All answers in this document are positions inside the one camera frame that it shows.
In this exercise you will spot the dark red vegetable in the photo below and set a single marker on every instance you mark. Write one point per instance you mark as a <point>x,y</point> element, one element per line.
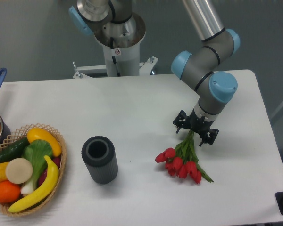
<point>57,161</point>

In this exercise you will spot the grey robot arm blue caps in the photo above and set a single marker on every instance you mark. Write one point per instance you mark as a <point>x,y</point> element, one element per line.
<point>120,31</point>

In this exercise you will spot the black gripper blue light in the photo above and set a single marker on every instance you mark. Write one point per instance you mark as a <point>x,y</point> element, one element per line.
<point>199,124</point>

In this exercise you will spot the orange fruit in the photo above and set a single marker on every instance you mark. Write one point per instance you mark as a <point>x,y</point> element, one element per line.
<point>9,192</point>

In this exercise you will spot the red tulip bouquet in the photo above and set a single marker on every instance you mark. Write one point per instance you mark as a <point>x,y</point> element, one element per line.
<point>182,161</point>

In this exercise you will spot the green bok choy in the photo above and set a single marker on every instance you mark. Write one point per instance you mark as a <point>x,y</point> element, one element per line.
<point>35,153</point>

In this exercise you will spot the yellow squash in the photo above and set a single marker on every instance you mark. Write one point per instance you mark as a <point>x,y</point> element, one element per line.
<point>41,134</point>

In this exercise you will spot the woven wicker basket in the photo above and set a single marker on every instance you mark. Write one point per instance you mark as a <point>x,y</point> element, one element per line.
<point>20,133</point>

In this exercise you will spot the green cucumber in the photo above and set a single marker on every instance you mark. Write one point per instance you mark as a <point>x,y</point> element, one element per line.
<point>13,150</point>

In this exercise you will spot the yellow banana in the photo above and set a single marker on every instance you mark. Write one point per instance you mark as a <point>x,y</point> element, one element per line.
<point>41,192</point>

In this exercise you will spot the beige round disc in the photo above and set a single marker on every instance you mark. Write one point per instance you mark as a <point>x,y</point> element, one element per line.
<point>19,170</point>

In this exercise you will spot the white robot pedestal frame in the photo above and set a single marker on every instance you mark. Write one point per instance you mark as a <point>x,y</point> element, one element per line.
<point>119,62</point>

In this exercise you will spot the dark grey ribbed vase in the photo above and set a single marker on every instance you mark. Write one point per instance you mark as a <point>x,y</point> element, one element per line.
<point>99,156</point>

